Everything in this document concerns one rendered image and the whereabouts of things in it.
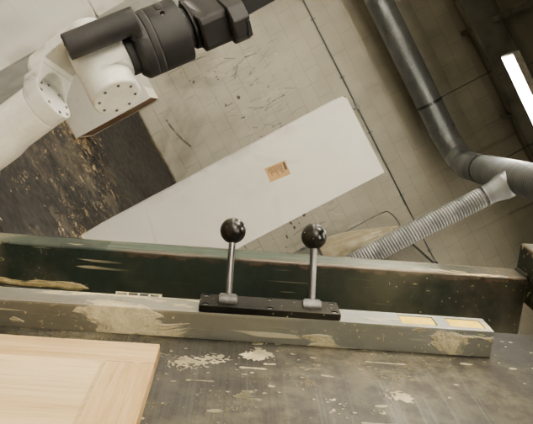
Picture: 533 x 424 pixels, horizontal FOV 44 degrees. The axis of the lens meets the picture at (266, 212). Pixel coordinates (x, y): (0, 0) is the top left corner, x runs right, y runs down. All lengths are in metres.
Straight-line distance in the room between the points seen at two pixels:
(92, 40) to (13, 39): 2.34
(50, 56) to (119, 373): 0.42
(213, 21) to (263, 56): 7.98
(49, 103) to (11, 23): 2.30
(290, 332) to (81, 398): 0.32
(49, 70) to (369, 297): 0.65
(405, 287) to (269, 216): 3.33
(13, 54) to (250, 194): 1.94
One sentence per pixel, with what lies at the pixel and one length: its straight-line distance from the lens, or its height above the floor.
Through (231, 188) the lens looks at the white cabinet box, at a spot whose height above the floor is 1.09.
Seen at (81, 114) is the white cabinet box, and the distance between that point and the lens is 5.85.
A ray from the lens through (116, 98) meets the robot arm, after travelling 0.89.
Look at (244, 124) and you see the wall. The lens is 8.85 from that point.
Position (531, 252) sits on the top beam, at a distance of 1.27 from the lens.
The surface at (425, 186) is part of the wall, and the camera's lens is 9.12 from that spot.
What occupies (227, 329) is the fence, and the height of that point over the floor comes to 1.37.
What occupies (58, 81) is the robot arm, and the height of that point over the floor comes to 1.33.
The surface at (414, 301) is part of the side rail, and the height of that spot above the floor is 1.64.
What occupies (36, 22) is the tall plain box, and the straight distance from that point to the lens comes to 3.17.
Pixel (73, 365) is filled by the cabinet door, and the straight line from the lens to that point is 0.84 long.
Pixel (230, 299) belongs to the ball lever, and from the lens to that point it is 0.94.
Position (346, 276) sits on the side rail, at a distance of 1.18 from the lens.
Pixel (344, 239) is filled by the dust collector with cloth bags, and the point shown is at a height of 1.63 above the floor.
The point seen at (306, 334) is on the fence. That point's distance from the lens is 0.95.
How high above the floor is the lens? 1.57
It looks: 4 degrees down
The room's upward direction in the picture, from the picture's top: 62 degrees clockwise
